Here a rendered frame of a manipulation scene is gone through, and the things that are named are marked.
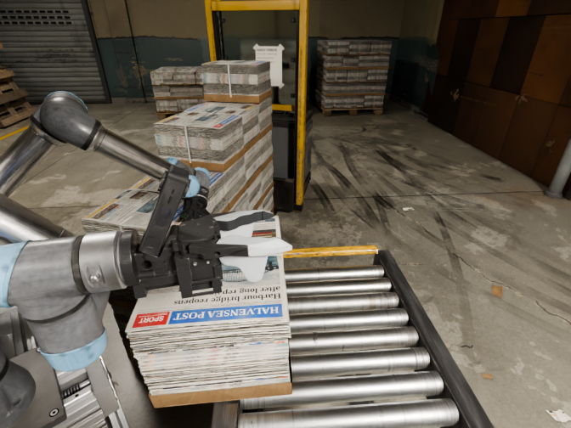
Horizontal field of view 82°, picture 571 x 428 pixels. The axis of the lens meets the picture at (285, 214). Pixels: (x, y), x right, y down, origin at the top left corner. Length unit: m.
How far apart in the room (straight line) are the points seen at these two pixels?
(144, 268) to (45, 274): 0.10
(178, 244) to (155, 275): 0.06
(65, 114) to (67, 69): 7.97
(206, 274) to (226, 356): 0.27
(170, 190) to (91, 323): 0.22
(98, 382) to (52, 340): 0.42
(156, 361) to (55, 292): 0.30
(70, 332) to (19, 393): 0.39
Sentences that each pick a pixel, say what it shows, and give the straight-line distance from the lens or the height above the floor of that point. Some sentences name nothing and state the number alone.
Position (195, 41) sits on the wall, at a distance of 8.21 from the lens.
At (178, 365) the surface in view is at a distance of 0.71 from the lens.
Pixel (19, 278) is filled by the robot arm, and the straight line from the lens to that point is 0.48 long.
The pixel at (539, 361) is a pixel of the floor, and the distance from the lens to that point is 2.25.
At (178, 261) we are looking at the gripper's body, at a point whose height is 1.22.
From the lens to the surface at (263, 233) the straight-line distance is 0.82.
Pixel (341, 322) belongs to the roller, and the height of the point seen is 0.79.
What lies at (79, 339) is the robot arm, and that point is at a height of 1.12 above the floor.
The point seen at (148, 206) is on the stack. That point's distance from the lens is 1.49.
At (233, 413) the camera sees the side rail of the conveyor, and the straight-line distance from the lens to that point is 0.78.
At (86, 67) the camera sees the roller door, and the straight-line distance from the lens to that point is 8.91.
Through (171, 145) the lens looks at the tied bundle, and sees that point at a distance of 1.84.
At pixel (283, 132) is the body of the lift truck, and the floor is 0.70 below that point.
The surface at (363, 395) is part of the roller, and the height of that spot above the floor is 0.79.
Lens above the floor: 1.47
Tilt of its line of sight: 29 degrees down
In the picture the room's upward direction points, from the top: straight up
